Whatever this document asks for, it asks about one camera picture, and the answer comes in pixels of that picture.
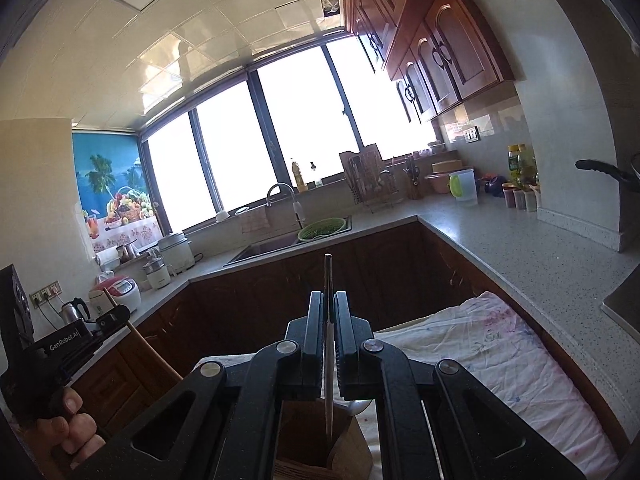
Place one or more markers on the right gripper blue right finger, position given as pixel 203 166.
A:
pixel 436 421

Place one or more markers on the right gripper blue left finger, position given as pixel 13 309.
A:
pixel 220 422

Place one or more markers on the steel chopstick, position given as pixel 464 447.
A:
pixel 328 360

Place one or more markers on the steel spoon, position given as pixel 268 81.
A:
pixel 352 408

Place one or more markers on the kitchen sink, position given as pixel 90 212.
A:
pixel 278 243

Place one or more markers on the person's left hand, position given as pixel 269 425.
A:
pixel 61 444

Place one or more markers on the steel electric kettle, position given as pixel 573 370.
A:
pixel 75 310

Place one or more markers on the wooden utensil holder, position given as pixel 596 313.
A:
pixel 305 451

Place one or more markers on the lower wooden cabinets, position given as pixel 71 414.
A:
pixel 389 277

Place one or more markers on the wooden cabinets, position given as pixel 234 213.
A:
pixel 442 52
pixel 389 277

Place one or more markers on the white red rice cooker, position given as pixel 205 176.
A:
pixel 119 289

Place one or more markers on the white dotted tablecloth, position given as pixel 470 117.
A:
pixel 494 344

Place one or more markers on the paper towel roll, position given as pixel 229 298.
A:
pixel 108 259

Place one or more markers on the green colander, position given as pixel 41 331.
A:
pixel 321 228

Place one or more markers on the small white cooker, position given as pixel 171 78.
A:
pixel 157 273

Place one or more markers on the tall white cooker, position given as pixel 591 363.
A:
pixel 176 252

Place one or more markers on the dish rack with boards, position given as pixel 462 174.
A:
pixel 370 180

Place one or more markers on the pink hanging cloth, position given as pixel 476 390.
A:
pixel 254 220

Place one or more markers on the yellow detergent bottle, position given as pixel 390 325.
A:
pixel 299 180

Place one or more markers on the tropical fruit poster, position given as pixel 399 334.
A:
pixel 114 198

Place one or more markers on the pink container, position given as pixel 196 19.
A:
pixel 439 178

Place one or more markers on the clear jug green lid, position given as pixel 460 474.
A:
pixel 462 186

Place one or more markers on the spice jars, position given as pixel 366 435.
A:
pixel 525 197

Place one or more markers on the oil bottles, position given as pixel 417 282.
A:
pixel 522 165

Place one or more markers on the gas stove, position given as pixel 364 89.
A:
pixel 623 305

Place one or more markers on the black wok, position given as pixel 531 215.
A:
pixel 629 179

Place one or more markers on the upper wooden cabinets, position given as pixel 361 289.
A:
pixel 442 52

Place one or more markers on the wall power outlet strip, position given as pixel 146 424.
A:
pixel 42 296

